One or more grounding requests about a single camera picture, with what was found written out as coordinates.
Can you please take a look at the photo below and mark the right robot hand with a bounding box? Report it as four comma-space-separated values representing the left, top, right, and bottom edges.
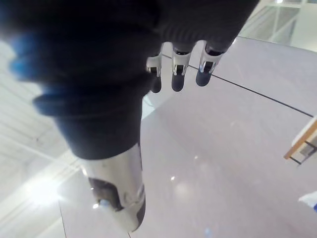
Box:
0, 0, 260, 235

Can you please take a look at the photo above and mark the white blue object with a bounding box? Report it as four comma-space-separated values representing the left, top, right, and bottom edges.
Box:
298, 192, 317, 216

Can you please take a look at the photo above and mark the wooden edged white table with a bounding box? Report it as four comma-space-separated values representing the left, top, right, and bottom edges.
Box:
283, 120, 317, 166

